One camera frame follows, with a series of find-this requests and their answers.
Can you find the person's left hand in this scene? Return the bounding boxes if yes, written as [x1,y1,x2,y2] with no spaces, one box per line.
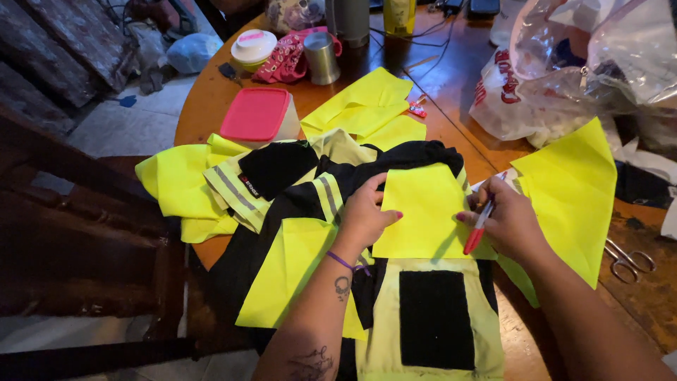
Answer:
[337,172,404,259]

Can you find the person's right hand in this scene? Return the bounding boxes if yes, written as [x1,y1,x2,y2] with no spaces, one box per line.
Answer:
[456,176,547,261]

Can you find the red marker pen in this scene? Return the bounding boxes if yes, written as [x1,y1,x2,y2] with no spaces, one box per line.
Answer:
[463,171,508,256]

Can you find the square yellow fabric piece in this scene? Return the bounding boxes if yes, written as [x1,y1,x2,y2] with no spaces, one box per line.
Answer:
[371,162,498,261]

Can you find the purple wrist band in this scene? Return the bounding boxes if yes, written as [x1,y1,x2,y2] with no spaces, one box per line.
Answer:
[325,250,372,277]

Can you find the large yellow fabric sheet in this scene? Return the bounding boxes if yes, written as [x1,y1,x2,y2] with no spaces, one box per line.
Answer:
[496,117,618,309]

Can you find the black and yellow safety garment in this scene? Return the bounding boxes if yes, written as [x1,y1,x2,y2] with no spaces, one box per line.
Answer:
[202,128,506,381]

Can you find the small yellow fabric piece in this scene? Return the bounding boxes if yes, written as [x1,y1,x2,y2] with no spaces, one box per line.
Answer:
[356,114,427,152]

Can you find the folded yellow fabric piece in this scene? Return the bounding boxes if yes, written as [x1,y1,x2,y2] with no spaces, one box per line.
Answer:
[235,217,375,342]

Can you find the creased yellow fabric piece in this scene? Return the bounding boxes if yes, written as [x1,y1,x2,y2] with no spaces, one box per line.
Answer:
[300,67,415,140]

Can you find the white red-print plastic bag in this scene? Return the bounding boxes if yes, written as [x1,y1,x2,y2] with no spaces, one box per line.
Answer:
[469,47,601,149]

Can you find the small red tool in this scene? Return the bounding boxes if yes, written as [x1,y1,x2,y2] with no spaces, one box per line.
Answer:
[407,93,428,119]

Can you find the steel scissors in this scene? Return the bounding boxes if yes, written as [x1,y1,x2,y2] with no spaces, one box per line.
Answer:
[602,237,657,284]

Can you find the black cloth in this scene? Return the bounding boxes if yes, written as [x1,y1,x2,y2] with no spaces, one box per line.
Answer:
[614,161,676,210]

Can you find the pink lid plastic container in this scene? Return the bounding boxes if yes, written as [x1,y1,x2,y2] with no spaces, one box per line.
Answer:
[219,87,301,149]

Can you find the steel cup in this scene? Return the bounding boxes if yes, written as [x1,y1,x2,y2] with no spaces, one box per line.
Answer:
[303,31,342,86]

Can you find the red patterned bandana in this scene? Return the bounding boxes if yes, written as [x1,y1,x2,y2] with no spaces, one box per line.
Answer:
[251,26,344,85]

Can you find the crumpled yellow fabric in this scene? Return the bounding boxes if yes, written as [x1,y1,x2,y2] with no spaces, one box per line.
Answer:
[134,133,252,244]

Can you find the grey thermos flask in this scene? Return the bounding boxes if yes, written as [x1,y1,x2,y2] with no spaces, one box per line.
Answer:
[324,0,371,49]

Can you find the white plastic bottle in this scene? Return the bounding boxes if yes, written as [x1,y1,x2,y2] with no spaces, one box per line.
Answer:
[489,0,525,48]

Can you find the white lidded bowl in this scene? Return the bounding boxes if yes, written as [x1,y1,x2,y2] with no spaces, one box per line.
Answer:
[230,29,279,74]

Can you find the yellow bottle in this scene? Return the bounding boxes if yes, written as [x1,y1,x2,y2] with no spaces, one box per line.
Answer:
[382,0,418,37]

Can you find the clear plastic bag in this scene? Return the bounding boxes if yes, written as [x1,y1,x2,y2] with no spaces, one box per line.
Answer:
[509,0,677,114]

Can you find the blue plastic bag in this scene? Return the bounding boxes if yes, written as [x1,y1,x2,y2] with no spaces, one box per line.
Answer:
[166,32,224,75]

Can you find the dark wooden chair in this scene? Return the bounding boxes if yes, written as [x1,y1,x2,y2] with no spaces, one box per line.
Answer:
[0,103,197,379]

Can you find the weathered wooden boards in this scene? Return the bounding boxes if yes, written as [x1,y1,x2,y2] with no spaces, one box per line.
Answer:
[0,0,139,135]

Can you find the black cables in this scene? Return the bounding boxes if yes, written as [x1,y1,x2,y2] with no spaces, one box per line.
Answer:
[369,4,466,80]

